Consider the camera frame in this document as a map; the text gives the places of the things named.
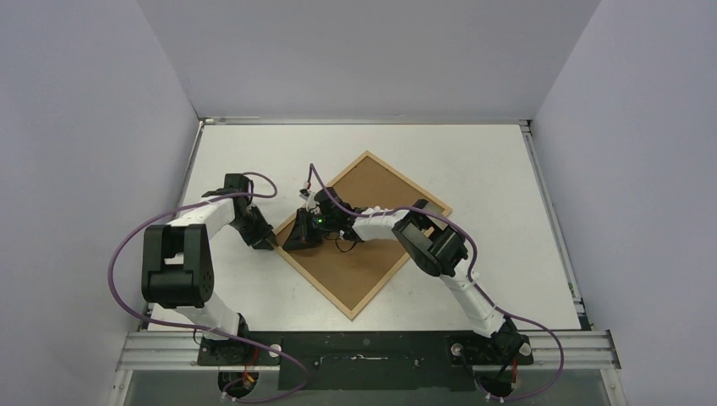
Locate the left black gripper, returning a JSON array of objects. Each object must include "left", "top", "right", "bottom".
[{"left": 230, "top": 206, "right": 276, "bottom": 250}]

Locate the wooden picture frame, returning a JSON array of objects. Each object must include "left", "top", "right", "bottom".
[{"left": 270, "top": 150, "right": 454, "bottom": 321}]

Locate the brown backing board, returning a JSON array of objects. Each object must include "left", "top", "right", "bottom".
[{"left": 277, "top": 156, "right": 447, "bottom": 313}]

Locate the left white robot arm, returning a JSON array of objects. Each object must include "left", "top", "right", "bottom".
[{"left": 141, "top": 172, "right": 276, "bottom": 365}]

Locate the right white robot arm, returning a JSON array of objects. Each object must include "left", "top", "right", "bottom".
[{"left": 282, "top": 184, "right": 515, "bottom": 363}]

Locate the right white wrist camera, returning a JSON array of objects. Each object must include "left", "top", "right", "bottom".
[{"left": 299, "top": 188, "right": 315, "bottom": 207}]

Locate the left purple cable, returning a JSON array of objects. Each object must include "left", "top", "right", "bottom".
[{"left": 107, "top": 171, "right": 310, "bottom": 406}]

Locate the purple cable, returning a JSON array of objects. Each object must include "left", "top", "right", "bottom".
[
  {"left": 107, "top": 171, "right": 310, "bottom": 406},
  {"left": 309, "top": 163, "right": 566, "bottom": 404}
]

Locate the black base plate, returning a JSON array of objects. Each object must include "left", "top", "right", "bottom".
[{"left": 196, "top": 331, "right": 534, "bottom": 392}]

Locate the aluminium rail front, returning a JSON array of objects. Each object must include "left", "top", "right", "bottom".
[{"left": 116, "top": 331, "right": 206, "bottom": 371}]

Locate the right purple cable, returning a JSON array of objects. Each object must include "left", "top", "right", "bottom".
[{"left": 309, "top": 163, "right": 566, "bottom": 404}]

